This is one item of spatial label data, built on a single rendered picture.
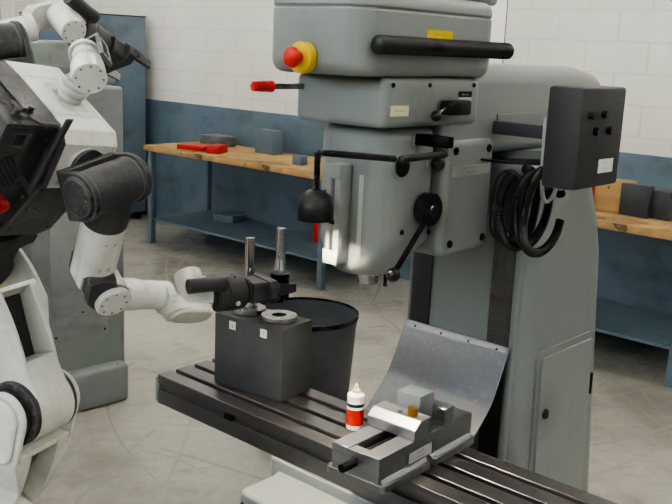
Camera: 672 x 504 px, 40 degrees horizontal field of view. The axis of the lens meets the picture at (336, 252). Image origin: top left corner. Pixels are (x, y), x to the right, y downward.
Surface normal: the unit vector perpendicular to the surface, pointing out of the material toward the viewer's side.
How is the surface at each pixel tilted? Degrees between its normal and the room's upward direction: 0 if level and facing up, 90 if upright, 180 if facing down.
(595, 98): 90
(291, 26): 90
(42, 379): 60
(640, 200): 90
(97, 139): 76
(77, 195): 102
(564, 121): 90
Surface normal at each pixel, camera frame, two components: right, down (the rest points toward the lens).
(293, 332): 0.82, 0.16
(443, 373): -0.58, -0.33
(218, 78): -0.67, 0.13
